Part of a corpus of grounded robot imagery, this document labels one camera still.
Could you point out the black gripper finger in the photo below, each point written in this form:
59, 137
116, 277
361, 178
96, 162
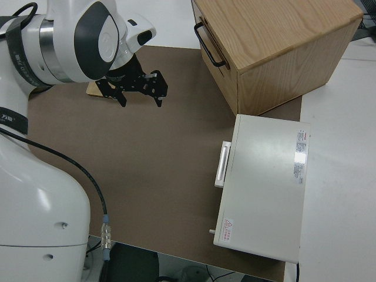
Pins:
158, 102
122, 100

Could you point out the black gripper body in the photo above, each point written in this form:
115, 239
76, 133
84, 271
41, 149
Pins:
138, 83

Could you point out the wooden drawer cabinet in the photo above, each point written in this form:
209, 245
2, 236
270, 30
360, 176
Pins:
279, 38

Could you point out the brown table mat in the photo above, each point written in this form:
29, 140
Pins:
152, 147

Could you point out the small wooden block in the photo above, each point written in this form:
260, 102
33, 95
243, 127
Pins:
92, 89

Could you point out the cream toaster oven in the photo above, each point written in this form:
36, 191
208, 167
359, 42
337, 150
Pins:
264, 182

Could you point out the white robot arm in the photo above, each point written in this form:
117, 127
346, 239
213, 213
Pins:
44, 191

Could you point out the dark background equipment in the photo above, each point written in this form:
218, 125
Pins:
367, 17

